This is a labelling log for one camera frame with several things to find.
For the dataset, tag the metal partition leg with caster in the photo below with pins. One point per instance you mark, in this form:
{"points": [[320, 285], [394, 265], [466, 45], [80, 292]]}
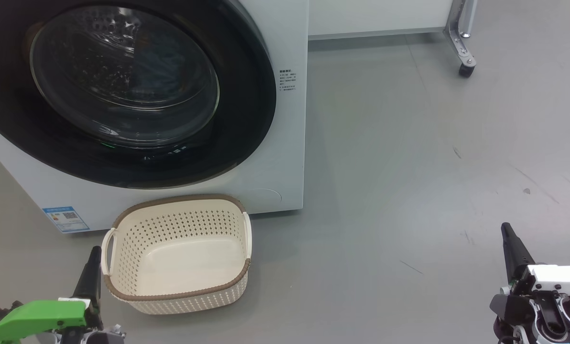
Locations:
{"points": [[459, 38]]}

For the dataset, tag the round black glass washer door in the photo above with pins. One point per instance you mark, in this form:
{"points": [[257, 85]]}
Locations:
{"points": [[246, 119]]}

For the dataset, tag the blue energy label sticker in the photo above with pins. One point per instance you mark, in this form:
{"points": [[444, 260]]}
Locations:
{"points": [[66, 220]]}

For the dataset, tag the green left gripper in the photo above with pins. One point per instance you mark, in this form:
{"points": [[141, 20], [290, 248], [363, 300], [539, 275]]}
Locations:
{"points": [[36, 317]]}

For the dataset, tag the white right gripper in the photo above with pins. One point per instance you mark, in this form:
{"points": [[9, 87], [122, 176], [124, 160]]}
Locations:
{"points": [[560, 277]]}

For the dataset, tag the white front-load washing machine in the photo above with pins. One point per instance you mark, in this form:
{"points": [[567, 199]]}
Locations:
{"points": [[285, 143]]}

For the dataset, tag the cream perforated laundry basket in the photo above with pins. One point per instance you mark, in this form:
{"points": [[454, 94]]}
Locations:
{"points": [[180, 267]]}

